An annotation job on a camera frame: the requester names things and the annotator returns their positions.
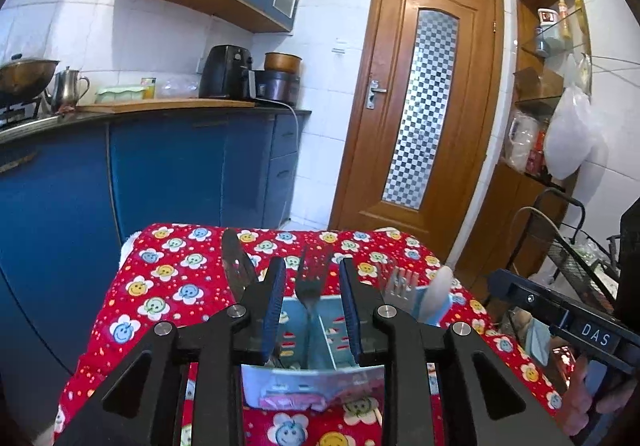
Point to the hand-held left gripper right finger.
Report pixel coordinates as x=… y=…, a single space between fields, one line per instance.
x=351 y=311

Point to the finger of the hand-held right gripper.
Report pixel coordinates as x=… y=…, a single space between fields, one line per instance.
x=520 y=296

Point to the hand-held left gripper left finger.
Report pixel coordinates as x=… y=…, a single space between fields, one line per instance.
x=272 y=311

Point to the metal fork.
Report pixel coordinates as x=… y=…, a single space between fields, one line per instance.
x=307 y=293
x=400 y=283

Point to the metal table knife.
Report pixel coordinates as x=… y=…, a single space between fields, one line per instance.
x=237 y=266

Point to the light blue utensil box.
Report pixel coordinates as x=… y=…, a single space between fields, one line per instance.
x=300 y=378

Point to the white spoon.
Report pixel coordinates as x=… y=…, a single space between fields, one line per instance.
x=437 y=291

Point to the person's right hand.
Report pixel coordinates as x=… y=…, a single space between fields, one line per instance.
x=582 y=396

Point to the black metal rack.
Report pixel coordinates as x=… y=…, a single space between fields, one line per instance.
x=565 y=246

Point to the red flower print tablecloth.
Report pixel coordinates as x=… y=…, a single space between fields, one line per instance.
x=165 y=276

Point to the white plastic bag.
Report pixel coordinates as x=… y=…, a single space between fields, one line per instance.
x=572 y=131

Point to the blue base cabinets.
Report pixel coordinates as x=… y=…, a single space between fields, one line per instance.
x=175 y=176

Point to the wooden door with glass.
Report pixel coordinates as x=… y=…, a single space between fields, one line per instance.
x=400 y=126

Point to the black rice cooker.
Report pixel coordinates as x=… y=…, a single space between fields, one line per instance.
x=277 y=87

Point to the wooden counter board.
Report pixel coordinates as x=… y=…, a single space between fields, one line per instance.
x=165 y=104

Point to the clear plastic container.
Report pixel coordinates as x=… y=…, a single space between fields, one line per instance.
x=177 y=87

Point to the black air fryer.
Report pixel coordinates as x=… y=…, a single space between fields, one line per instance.
x=225 y=71

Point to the grey metal jar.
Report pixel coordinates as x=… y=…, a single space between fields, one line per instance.
x=542 y=42

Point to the brown wooden bowl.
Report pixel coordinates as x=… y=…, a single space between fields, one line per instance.
x=282 y=62

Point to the small yellow jar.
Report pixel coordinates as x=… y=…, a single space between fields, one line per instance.
x=148 y=89

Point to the yellow bottle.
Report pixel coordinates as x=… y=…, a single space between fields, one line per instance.
x=563 y=19

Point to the pale green tray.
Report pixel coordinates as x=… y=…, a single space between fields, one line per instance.
x=119 y=95

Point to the metal kettle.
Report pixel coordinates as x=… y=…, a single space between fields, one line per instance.
x=67 y=89

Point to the gas stove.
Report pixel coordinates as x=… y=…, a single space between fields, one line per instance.
x=17 y=111

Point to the black wok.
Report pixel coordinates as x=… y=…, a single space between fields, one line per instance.
x=25 y=76

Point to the wooden wall shelf niche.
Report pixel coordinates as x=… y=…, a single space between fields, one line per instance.
x=530 y=91

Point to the white wall switch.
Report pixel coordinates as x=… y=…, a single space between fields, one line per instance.
x=339 y=47

